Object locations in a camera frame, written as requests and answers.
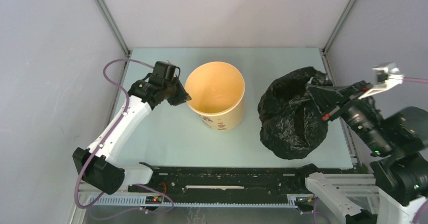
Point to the white cable duct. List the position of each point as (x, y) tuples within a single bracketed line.
[(139, 201)]

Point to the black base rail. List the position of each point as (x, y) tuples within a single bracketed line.
[(227, 184)]

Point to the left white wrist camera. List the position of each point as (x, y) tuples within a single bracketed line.
[(388, 76)]

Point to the yellow capybara trash bin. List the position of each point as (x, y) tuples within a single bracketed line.
[(217, 91)]

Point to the small electronics board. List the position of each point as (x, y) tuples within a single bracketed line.
[(153, 200)]

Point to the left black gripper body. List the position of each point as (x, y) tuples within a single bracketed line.
[(167, 87)]

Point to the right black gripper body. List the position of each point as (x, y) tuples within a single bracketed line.
[(362, 116)]

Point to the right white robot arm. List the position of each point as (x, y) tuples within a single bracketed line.
[(401, 171)]

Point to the right aluminium frame post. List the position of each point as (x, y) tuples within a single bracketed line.
[(339, 25)]

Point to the aluminium frame post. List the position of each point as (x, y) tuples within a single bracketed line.
[(339, 25), (108, 17)]

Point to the black trash bag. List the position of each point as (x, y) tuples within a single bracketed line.
[(291, 124)]

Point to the left aluminium frame post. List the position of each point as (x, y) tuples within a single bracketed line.
[(108, 17)]

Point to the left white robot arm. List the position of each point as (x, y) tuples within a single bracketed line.
[(96, 164)]

